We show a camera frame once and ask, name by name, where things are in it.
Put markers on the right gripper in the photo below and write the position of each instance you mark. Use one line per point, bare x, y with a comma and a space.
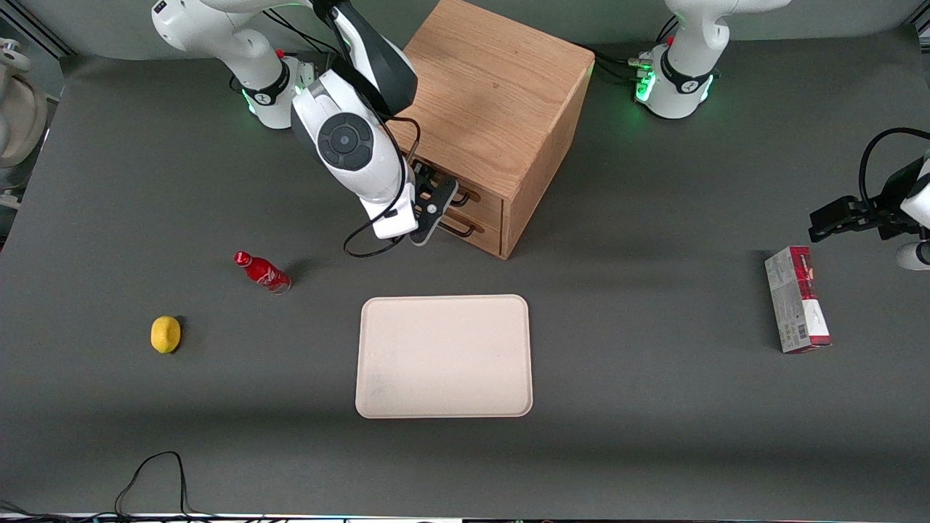
423, 176

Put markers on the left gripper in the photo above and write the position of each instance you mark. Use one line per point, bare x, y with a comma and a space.
888, 213

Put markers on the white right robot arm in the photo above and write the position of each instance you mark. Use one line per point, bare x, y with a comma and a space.
247, 36

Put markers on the wooden drawer front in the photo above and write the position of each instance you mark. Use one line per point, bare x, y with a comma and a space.
488, 238

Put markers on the wooden drawer cabinet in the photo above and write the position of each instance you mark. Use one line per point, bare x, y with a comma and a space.
494, 87

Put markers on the red and white carton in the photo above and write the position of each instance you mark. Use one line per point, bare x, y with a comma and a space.
795, 301

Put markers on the beige rectangular tray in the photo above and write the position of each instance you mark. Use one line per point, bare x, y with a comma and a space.
443, 356

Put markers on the red cola bottle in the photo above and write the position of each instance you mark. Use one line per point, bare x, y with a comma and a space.
263, 273

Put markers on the yellow lemon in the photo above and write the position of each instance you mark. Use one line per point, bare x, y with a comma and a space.
166, 335

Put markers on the beige machine part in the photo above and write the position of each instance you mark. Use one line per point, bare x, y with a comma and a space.
18, 116

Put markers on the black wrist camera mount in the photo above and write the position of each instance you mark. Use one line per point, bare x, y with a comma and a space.
897, 200

